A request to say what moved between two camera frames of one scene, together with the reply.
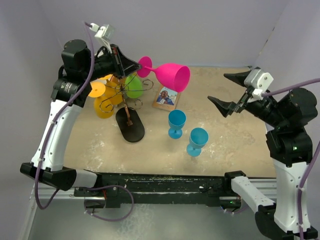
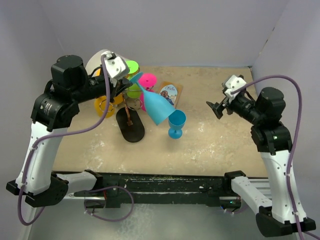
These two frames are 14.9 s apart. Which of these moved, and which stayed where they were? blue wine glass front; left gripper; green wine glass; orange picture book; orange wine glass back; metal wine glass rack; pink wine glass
Moved: blue wine glass front; pink wine glass; left gripper
Stayed: green wine glass; metal wine glass rack; orange wine glass back; orange picture book
